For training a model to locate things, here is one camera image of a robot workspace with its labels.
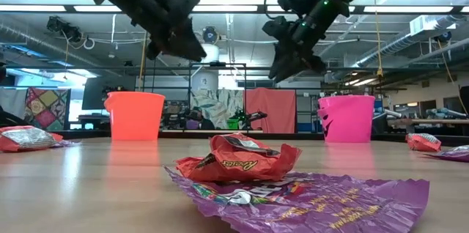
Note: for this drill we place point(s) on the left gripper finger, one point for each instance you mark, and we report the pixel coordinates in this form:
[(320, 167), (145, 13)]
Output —
[(190, 44), (183, 55)]

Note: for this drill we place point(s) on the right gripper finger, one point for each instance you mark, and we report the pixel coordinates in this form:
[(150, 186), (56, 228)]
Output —
[(291, 57), (308, 68)]

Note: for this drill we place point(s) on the orange Reese's wrapper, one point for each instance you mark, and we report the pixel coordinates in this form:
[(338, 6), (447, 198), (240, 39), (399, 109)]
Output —
[(238, 159)]

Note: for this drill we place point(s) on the small orange Reese's pack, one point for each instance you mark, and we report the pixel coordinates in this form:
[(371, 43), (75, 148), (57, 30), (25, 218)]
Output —
[(421, 143)]

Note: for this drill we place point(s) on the large purple Skittles bag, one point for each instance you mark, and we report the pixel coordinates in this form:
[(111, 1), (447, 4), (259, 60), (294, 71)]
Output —
[(329, 203)]

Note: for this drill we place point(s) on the purple candy wrapper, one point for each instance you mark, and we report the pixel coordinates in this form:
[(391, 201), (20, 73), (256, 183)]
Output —
[(67, 143), (454, 154)]

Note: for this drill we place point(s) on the orange Reese's pack white label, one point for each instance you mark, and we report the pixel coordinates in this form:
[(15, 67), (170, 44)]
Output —
[(25, 139)]

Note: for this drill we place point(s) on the background black robot arm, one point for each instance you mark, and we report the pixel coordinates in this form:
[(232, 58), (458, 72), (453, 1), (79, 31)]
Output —
[(256, 115)]

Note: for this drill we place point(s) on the pink plastic halloween bucket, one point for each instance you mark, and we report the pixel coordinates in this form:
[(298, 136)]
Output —
[(348, 119)]

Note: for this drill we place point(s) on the orange plastic halloween bucket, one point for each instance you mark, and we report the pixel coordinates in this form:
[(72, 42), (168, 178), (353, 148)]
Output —
[(135, 115)]

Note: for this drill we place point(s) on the white cylindrical tank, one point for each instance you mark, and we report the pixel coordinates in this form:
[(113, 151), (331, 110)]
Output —
[(205, 81)]

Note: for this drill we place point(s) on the orange hanging cloth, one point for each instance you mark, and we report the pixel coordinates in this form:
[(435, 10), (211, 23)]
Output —
[(275, 108)]

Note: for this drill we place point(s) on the leaf-patterned cloth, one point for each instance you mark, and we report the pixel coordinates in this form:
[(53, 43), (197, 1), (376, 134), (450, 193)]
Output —
[(216, 103)]

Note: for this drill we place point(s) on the purple bin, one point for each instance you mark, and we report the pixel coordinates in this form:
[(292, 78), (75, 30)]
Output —
[(190, 125)]

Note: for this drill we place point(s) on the green bin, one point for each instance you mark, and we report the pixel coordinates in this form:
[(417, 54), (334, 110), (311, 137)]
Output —
[(233, 124)]

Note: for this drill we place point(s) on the black ceiling-mounted device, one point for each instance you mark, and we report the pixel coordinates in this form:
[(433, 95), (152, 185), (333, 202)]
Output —
[(62, 28)]

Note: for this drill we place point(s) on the white ceiling air unit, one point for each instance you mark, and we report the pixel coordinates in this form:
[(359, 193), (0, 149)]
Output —
[(428, 24)]

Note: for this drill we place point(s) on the background wooden table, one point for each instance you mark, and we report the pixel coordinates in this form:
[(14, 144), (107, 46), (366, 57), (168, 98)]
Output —
[(432, 121)]

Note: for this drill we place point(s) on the colourful patchwork quilt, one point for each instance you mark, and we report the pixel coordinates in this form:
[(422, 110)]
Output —
[(45, 108)]

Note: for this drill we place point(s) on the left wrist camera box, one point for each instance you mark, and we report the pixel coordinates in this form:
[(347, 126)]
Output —
[(185, 4)]

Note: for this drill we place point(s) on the black metal rack frame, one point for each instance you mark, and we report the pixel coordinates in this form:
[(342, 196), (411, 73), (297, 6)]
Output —
[(218, 64)]

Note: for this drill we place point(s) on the black aluminium table frame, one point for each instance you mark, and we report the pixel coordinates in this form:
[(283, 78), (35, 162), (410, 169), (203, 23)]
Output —
[(293, 136)]

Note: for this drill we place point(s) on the silver air duct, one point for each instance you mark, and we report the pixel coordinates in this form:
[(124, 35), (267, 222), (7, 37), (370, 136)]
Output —
[(395, 44)]

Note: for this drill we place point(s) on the black wall monitor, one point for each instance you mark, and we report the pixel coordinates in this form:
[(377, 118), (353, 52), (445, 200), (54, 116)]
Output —
[(93, 94)]

